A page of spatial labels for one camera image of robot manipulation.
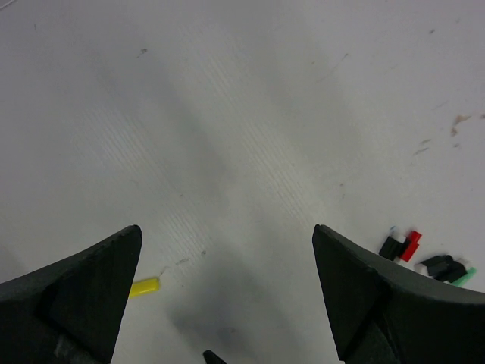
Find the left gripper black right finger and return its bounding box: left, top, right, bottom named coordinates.
left=312, top=225, right=484, bottom=363

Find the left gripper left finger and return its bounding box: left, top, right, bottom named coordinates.
left=1, top=225, right=142, bottom=363

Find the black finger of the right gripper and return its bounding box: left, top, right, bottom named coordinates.
left=203, top=350, right=227, bottom=364

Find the red pen cap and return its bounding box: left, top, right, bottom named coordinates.
left=399, top=230, right=422, bottom=262

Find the yellow capped white pen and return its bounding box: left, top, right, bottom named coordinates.
left=129, top=278, right=161, bottom=299

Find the green pen cap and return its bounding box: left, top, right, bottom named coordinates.
left=452, top=267, right=477, bottom=287

